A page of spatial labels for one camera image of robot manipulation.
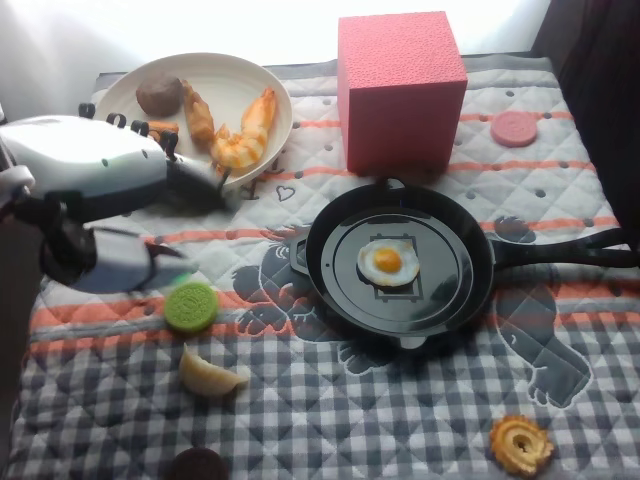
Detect green round cookie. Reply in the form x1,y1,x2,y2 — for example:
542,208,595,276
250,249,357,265
164,281,220,335

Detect pink foam block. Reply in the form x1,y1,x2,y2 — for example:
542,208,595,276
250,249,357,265
337,10,469,177

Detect orange toy drumstick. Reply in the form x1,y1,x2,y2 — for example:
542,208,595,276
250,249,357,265
147,119,180,144

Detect pink round cookie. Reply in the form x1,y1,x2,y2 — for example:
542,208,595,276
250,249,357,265
489,110,536,148

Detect brown chocolate cookie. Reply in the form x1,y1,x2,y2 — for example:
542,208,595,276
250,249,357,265
167,447,231,480

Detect white round plate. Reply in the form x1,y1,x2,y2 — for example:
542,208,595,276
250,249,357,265
93,52,295,192

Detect black frying pan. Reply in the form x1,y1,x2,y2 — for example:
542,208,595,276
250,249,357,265
285,177,640,351

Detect dark fabric curtain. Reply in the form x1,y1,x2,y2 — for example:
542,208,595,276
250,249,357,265
529,0,640,241

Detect toy fried egg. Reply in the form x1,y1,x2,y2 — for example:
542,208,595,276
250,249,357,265
356,238,421,289

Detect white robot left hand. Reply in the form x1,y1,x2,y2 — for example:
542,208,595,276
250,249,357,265
0,102,236,296

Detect grey bear print quilt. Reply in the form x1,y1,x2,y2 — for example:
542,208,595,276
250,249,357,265
9,55,640,480

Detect brown toy meat lump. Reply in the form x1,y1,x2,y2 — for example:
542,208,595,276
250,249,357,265
135,73,184,115

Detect fried tempura stick toy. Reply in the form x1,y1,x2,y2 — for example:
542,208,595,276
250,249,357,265
180,78,216,149

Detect yellow swirl biscuit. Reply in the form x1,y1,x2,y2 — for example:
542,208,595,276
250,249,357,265
488,414,555,476

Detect pale toy dumpling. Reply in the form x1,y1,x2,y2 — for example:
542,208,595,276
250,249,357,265
178,342,250,399

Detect orange toy shrimp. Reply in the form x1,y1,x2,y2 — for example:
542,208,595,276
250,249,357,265
209,87,279,170

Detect orange fried wedge toy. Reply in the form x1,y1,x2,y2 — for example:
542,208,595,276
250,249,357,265
208,123,236,151

